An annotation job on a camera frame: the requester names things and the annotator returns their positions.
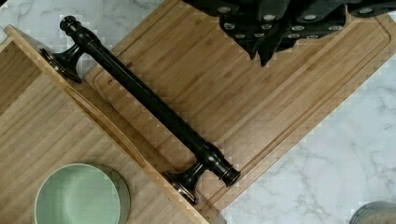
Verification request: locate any wooden drawer with black handle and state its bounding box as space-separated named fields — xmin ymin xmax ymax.
xmin=0 ymin=25 xmax=227 ymax=224

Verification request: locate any green bowl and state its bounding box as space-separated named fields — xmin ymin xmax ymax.
xmin=35 ymin=163 xmax=131 ymax=224

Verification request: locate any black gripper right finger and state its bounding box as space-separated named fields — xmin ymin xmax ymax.
xmin=258 ymin=0 xmax=395 ymax=66

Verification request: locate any grey round container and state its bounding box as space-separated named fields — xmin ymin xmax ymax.
xmin=349 ymin=201 xmax=396 ymax=224

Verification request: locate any bamboo cutting board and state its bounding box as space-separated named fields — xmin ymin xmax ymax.
xmin=83 ymin=0 xmax=396 ymax=216

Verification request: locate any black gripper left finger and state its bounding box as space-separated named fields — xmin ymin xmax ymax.
xmin=183 ymin=0 xmax=285 ymax=60

